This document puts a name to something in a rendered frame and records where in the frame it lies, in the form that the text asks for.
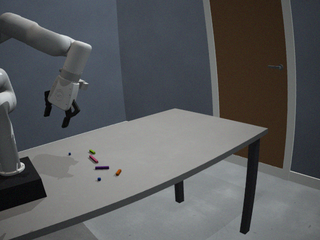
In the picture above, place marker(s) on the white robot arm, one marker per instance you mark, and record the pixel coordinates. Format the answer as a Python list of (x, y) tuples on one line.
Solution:
[(46, 41)]

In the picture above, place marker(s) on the orange rod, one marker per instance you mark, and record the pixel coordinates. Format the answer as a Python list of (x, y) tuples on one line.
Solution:
[(118, 172)]

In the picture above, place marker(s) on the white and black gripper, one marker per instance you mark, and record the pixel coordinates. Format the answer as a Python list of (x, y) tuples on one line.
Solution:
[(63, 94)]

